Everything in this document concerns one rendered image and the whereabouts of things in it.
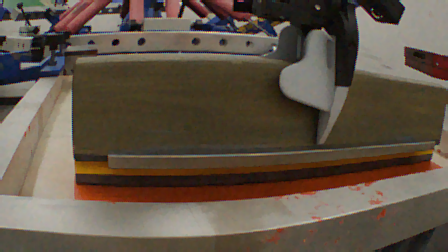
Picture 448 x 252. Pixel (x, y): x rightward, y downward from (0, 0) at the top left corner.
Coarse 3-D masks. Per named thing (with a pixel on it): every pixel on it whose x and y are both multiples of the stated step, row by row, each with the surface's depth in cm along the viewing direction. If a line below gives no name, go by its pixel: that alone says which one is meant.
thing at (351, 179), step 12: (384, 168) 39; (396, 168) 39; (408, 168) 39; (420, 168) 39; (432, 168) 39; (312, 180) 35; (324, 180) 35; (336, 180) 35; (348, 180) 35; (360, 180) 36; (372, 180) 35
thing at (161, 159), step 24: (336, 144) 34; (360, 144) 35; (384, 144) 35; (408, 144) 36; (432, 144) 38; (120, 168) 28; (144, 168) 28; (168, 168) 29; (192, 168) 29; (216, 168) 30
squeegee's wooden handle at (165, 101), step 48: (96, 96) 27; (144, 96) 28; (192, 96) 29; (240, 96) 30; (384, 96) 35; (432, 96) 38; (96, 144) 28; (144, 144) 29; (192, 144) 30; (240, 144) 31; (288, 144) 33
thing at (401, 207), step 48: (48, 96) 46; (0, 144) 26; (0, 192) 19; (336, 192) 24; (384, 192) 24; (432, 192) 24; (0, 240) 15; (48, 240) 16; (96, 240) 17; (144, 240) 17; (192, 240) 18; (240, 240) 19; (288, 240) 20; (336, 240) 21; (384, 240) 23
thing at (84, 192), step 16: (80, 192) 28; (96, 192) 29; (112, 192) 29; (128, 192) 30; (144, 192) 30; (160, 192) 31; (176, 192) 31; (192, 192) 31; (208, 192) 32; (224, 192) 32; (240, 192) 32; (256, 192) 32; (272, 192) 33; (288, 192) 33; (304, 192) 33
